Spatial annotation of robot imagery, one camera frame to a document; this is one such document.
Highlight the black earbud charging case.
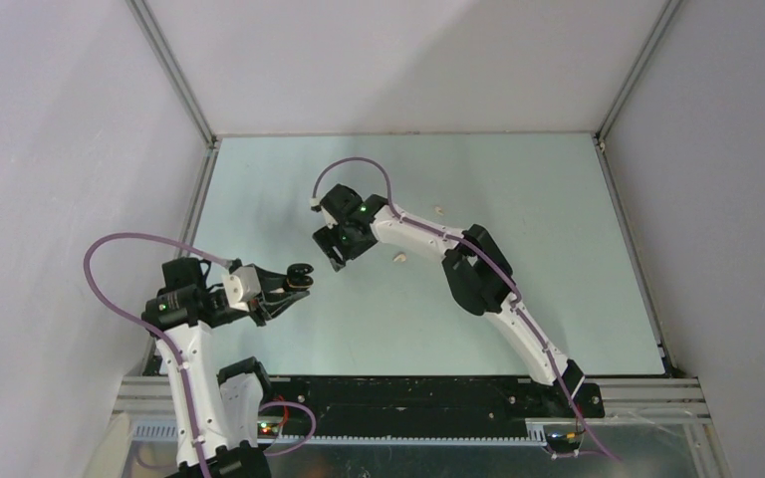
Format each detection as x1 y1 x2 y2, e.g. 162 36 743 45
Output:
283 263 314 292

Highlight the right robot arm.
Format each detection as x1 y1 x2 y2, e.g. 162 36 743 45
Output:
311 184 586 416

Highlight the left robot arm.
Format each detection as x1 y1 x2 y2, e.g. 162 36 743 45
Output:
140 258 314 477

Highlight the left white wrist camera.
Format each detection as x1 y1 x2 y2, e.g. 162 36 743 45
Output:
221 265 262 313

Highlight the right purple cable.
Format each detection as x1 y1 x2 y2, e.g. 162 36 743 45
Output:
311 156 622 463

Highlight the purple cable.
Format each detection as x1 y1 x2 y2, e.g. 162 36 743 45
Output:
311 156 622 463
83 232 239 478

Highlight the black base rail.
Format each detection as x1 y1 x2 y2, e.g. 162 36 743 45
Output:
271 375 605 440

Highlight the aluminium frame rail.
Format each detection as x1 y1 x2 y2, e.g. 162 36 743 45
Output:
113 374 714 450

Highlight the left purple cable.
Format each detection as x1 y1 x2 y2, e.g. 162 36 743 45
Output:
83 232 239 478

